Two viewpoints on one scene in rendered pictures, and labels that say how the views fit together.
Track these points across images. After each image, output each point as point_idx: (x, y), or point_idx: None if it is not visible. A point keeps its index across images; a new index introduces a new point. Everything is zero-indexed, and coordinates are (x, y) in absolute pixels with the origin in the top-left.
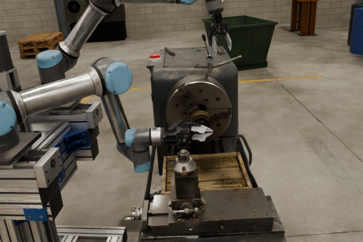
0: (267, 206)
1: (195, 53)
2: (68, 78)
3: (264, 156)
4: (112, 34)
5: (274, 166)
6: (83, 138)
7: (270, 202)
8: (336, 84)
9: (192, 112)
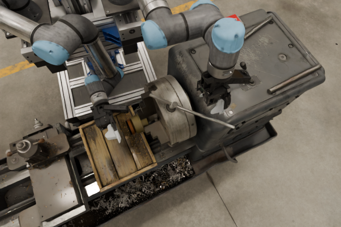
0: (52, 214)
1: (267, 58)
2: (20, 22)
3: (331, 158)
4: None
5: (317, 172)
6: (116, 39)
7: (76, 212)
8: None
9: (137, 113)
